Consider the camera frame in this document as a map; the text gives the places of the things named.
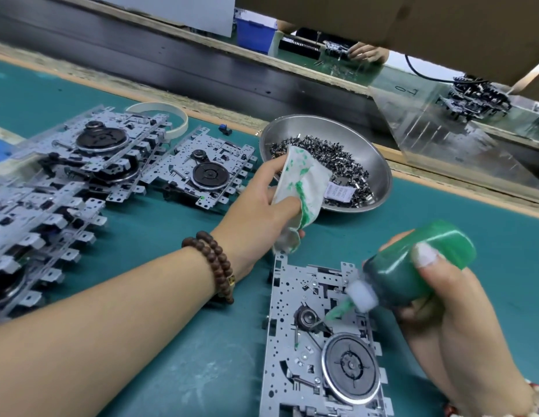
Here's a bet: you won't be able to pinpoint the person's right hand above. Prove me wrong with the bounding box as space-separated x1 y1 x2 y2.
379 230 535 417

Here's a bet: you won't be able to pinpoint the person's left hand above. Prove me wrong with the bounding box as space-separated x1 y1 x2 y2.
210 154 305 279

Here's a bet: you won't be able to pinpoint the white paper sign red text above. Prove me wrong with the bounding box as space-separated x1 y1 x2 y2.
87 0 238 38

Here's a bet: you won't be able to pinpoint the red white bead bracelet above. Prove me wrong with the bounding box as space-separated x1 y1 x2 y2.
443 380 539 417

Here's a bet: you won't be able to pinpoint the black flat box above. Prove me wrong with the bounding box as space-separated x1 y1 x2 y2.
278 34 323 59

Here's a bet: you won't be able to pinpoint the clear plastic sheet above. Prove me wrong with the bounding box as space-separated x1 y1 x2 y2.
369 82 539 203

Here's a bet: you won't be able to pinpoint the brown bead bracelet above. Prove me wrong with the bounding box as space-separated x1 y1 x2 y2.
181 231 237 305

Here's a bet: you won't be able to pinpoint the person's left forearm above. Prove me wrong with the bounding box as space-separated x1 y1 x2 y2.
0 247 219 417

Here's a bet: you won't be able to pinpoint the black conveyor belt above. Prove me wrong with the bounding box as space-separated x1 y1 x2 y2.
0 0 539 183

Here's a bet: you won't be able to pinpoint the pile of small metal parts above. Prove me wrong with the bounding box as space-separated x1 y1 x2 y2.
269 136 375 207

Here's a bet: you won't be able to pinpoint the white blue power strip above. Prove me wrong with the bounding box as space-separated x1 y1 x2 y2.
0 123 28 181

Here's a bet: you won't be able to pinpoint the green glue squeeze bottle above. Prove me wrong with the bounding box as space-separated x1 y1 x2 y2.
326 220 477 322

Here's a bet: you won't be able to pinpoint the white green-stained cloth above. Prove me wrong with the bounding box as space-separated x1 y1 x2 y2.
271 145 336 255

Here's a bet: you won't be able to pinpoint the blue plastic bin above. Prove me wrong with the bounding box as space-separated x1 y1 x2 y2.
235 17 279 54

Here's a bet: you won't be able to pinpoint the finished mechanisms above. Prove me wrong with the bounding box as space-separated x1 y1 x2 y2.
439 75 512 118

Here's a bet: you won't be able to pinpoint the round metal bowl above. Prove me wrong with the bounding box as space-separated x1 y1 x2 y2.
258 114 394 214

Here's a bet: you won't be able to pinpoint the brown cardboard panel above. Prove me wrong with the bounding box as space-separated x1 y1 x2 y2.
236 0 539 105

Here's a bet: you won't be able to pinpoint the white tape ring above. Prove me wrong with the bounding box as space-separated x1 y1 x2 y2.
126 101 190 140

